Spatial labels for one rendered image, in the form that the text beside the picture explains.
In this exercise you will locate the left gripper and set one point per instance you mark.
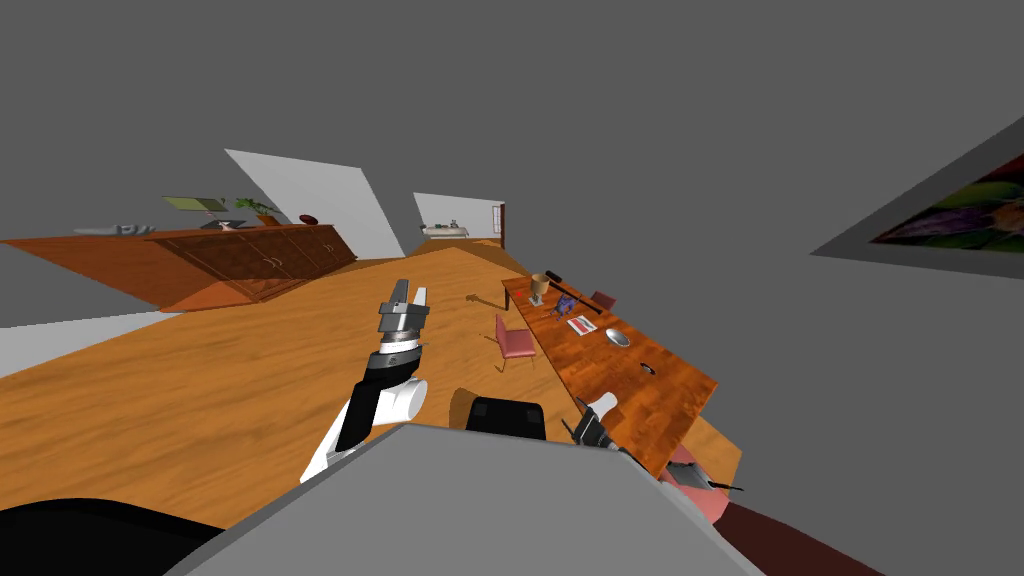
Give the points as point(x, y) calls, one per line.
point(402, 318)

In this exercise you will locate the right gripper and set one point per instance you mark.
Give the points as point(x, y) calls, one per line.
point(690, 477)

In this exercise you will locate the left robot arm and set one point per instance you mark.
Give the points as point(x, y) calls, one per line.
point(394, 400)

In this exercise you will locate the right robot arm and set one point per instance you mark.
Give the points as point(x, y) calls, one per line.
point(592, 428)

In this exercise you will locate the small white side table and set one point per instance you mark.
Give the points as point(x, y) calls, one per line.
point(446, 232)

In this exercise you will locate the long wooden dining table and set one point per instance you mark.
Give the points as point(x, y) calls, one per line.
point(616, 392)

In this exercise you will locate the brown goblet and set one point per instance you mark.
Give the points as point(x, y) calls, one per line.
point(540, 284)

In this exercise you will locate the black long bar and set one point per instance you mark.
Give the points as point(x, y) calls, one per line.
point(554, 277)

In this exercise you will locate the small purple object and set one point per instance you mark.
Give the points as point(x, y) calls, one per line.
point(565, 305)

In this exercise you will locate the silver bowl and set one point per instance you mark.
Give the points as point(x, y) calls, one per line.
point(617, 338)

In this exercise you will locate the wooden sideboard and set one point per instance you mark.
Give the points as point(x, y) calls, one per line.
point(240, 260)

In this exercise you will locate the red and white book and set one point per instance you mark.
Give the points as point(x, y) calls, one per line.
point(582, 326)

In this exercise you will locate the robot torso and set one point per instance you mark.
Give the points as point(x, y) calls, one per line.
point(480, 512)

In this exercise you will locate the framed colourful wall picture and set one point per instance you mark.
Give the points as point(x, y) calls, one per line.
point(960, 216)

